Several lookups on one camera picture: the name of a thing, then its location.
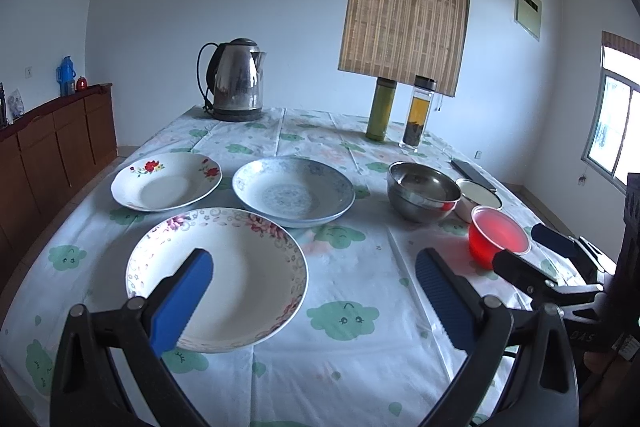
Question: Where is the red plastic bowl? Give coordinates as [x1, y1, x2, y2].
[468, 206, 530, 270]

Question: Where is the pink floral rimmed plate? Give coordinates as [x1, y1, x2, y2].
[125, 207, 308, 353]

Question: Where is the red flower white plate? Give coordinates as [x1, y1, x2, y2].
[111, 153, 222, 212]

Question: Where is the glass window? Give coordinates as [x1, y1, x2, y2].
[582, 30, 639, 190]

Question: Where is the stainless steel bowl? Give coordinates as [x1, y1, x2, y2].
[387, 161, 461, 225]

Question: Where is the black smartphone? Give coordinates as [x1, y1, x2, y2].
[450, 158, 497, 193]

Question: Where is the cloud print tablecloth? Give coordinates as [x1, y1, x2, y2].
[1, 108, 530, 426]

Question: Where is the blue patterned plate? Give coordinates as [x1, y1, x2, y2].
[232, 156, 356, 229]

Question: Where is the brown wooden sideboard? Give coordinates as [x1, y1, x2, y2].
[0, 83, 117, 285]

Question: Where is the green thermos bottle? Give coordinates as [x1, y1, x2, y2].
[366, 77, 397, 142]

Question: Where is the glass tea bottle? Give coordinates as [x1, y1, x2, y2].
[399, 75, 436, 152]

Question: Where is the small red object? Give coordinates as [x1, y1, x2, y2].
[75, 76, 88, 92]

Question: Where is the stainless electric kettle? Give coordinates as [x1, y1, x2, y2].
[196, 38, 267, 122]

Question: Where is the clear patterned glass jar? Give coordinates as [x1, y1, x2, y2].
[6, 89, 25, 124]

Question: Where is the blue thermos jug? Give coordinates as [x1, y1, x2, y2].
[56, 55, 76, 96]

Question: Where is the bamboo window blind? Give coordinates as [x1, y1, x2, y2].
[338, 0, 471, 96]

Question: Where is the green wall panel box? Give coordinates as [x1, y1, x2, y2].
[514, 0, 542, 40]

